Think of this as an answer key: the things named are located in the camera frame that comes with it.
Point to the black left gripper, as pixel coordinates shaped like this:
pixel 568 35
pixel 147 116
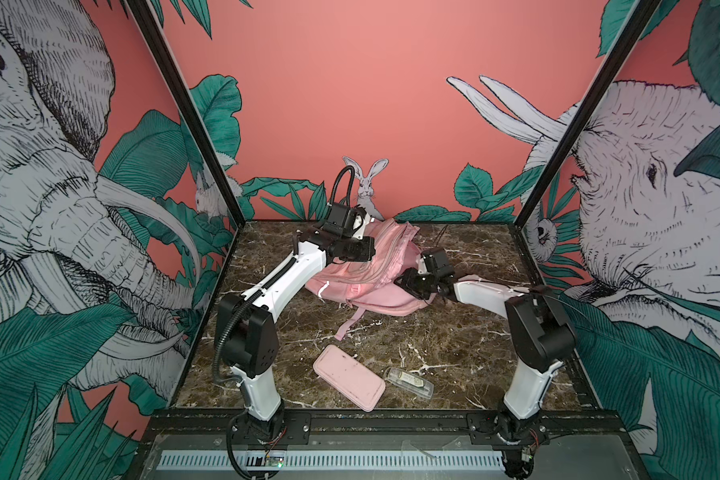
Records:
pixel 368 249

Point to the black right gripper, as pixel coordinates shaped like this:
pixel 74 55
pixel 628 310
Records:
pixel 410 283

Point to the pink student backpack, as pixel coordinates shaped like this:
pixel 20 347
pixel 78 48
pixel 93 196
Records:
pixel 370 286

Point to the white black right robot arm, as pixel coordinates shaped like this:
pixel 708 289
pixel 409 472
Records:
pixel 539 325

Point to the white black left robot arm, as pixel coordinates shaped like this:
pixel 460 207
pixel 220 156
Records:
pixel 246 343

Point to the clear plastic eraser box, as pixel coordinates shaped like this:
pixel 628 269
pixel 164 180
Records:
pixel 410 382

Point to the pink pencil case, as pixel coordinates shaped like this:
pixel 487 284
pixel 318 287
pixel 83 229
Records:
pixel 349 377

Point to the white ventilation grille strip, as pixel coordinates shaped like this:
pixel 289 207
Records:
pixel 318 460

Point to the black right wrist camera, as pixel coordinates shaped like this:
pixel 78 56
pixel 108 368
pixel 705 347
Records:
pixel 435 262

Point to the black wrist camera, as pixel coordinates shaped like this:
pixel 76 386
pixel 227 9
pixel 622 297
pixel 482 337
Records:
pixel 435 262
pixel 343 220

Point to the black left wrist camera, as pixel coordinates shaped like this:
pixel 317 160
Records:
pixel 343 220

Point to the black front mounting rail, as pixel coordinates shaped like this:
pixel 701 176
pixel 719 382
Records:
pixel 299 426

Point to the black left corner frame post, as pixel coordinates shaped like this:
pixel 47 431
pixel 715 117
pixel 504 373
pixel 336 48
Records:
pixel 146 20

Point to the black corner frame post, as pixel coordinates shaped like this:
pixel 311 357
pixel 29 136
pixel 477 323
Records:
pixel 635 23
pixel 146 20

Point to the black right corner frame post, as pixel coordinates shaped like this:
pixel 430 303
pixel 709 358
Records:
pixel 635 23

